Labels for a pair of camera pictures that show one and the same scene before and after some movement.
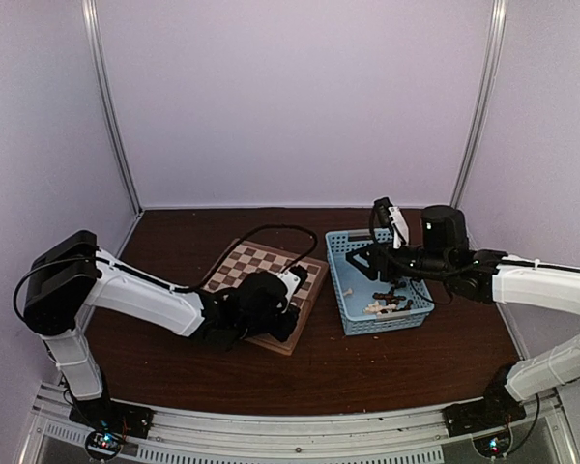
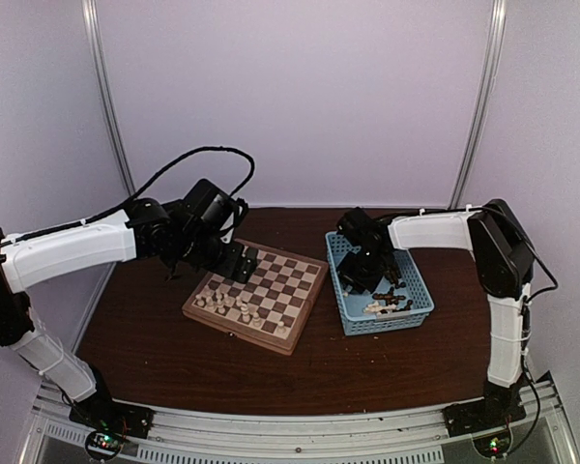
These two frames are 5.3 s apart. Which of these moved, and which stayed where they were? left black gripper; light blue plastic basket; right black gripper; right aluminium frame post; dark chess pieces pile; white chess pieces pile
Moved: left black gripper; right black gripper
Stayed: right aluminium frame post; dark chess pieces pile; light blue plastic basket; white chess pieces pile
